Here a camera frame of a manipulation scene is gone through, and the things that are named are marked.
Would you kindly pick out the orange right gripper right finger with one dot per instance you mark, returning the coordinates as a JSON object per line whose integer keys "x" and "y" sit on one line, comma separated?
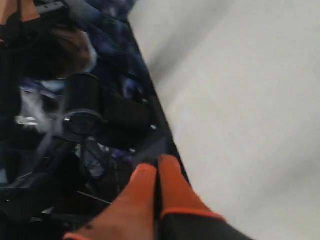
{"x": 184, "y": 215}

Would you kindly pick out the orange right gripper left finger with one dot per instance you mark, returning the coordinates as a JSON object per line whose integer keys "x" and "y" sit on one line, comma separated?
{"x": 130, "y": 216}

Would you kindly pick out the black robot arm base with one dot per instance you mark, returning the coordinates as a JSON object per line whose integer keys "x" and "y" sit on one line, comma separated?
{"x": 78, "y": 114}

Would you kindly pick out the cream tablecloth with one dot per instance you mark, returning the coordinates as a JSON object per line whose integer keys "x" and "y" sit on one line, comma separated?
{"x": 239, "y": 82}

